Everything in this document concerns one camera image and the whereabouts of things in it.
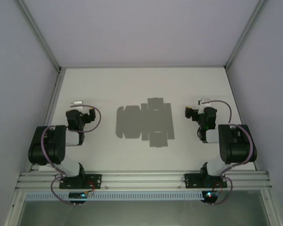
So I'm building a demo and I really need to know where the black controller board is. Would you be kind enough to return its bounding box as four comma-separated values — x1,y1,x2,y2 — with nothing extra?
68,192,88,207
201,190,219,207

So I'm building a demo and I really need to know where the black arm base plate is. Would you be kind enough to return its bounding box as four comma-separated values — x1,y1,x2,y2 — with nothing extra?
59,173,102,189
184,173,228,189

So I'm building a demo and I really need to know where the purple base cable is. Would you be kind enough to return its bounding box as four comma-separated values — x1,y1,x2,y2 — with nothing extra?
206,178,232,207
50,173,73,206

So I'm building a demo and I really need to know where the aluminium table side rail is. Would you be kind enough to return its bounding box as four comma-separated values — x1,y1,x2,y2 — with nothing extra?
28,67,66,172

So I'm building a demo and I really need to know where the aluminium lower frame leg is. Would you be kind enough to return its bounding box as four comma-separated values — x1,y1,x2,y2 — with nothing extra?
261,188,281,226
4,190,26,226

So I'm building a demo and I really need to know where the slotted grey cable duct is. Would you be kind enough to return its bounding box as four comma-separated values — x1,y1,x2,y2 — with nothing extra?
25,191,203,201

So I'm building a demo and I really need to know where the grey cardboard box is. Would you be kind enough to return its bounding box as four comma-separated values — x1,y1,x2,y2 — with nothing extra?
116,97,175,149

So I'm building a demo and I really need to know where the aluminium frame post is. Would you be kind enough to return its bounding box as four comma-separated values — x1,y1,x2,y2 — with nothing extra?
15,0,63,71
223,0,268,70

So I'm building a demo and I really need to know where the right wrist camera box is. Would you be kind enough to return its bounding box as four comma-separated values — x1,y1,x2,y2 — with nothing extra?
198,98,212,115

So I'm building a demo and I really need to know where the aluminium mounting rail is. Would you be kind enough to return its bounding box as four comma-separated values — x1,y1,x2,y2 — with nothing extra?
15,169,273,190

